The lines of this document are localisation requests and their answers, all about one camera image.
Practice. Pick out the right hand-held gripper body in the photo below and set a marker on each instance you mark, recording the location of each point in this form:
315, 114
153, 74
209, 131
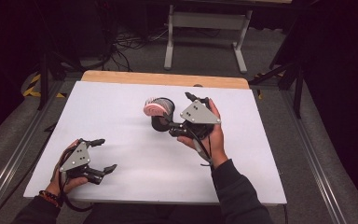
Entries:
199, 113

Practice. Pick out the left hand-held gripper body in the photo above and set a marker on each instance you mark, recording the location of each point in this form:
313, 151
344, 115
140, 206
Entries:
76, 158

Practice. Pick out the black mesh cup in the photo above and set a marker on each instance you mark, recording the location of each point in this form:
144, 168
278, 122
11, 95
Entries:
163, 123

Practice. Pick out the pink oval coil object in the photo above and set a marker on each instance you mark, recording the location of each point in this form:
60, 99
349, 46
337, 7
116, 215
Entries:
155, 107

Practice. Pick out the person's left hand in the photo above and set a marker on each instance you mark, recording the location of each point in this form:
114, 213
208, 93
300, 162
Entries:
60, 183

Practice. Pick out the person's right hand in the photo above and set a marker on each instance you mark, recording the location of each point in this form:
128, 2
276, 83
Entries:
216, 143

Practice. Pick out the white board sheet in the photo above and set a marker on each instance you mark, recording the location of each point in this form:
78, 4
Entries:
143, 168

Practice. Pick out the yellow black hazard tape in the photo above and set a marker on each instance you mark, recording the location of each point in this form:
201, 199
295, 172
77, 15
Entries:
32, 88

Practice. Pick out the black tripod stand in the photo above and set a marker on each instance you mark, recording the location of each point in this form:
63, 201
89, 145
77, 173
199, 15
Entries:
45, 77

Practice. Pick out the black metal stand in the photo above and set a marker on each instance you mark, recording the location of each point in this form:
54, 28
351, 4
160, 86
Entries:
295, 81

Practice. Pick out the aluminium rail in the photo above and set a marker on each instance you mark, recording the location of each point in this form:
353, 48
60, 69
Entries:
15, 155
317, 168

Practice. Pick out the grey metal table frame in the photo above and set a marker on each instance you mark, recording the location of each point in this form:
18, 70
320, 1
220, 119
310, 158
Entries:
209, 20

